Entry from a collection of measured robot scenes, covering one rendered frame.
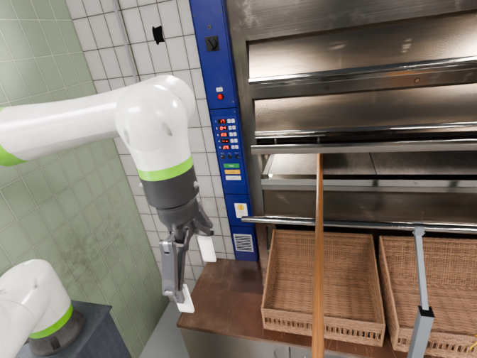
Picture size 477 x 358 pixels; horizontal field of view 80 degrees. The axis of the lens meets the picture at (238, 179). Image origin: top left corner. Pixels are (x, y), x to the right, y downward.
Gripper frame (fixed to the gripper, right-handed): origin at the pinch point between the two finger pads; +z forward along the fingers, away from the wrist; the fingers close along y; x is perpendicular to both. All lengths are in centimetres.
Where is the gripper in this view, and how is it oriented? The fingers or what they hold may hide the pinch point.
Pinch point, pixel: (198, 279)
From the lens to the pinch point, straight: 64.3
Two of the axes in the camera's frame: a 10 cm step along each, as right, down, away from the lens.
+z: 1.5, 8.9, 4.4
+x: 9.6, -0.2, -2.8
